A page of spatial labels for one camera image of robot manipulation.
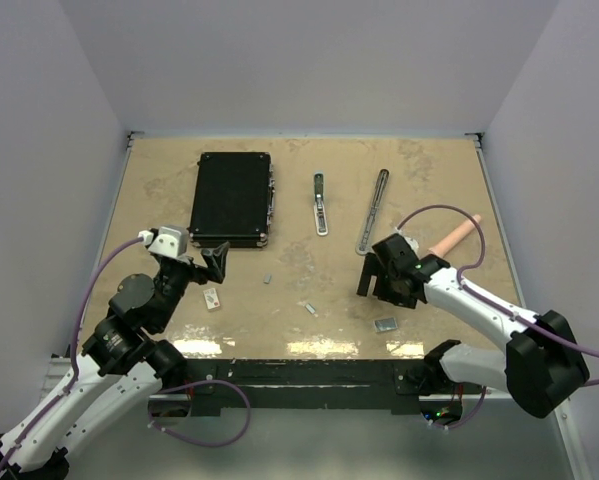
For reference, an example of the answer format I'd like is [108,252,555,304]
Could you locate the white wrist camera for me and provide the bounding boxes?
[403,236,419,254]
[138,225,189,260]

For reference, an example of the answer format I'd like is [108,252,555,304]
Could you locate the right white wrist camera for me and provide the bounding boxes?
[403,236,419,254]

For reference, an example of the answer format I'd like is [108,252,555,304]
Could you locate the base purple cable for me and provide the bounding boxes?
[427,384,488,431]
[147,378,252,443]

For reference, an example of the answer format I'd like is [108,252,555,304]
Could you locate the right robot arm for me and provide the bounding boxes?
[357,234,590,418]

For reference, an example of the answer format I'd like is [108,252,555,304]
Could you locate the silver black stapler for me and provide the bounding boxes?
[355,169,390,256]

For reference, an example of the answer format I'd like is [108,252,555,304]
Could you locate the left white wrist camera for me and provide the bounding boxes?
[138,225,189,260]

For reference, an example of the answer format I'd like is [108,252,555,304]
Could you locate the small staple box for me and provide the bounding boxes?
[203,288,222,311]

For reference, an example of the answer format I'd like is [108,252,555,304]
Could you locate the pink silicone cone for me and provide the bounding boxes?
[428,214,482,258]

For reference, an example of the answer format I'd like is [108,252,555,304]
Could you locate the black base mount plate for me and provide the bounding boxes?
[148,357,485,419]

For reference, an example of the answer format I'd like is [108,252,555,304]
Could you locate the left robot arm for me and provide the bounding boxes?
[0,237,229,479]

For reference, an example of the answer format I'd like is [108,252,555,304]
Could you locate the black briefcase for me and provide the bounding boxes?
[188,152,275,249]

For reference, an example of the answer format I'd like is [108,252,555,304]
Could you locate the staple strips pack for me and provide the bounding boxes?
[373,317,398,333]

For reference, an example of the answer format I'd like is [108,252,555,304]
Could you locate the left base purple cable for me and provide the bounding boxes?
[147,378,252,443]

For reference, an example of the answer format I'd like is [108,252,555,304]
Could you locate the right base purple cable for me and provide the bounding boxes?
[427,384,488,431]

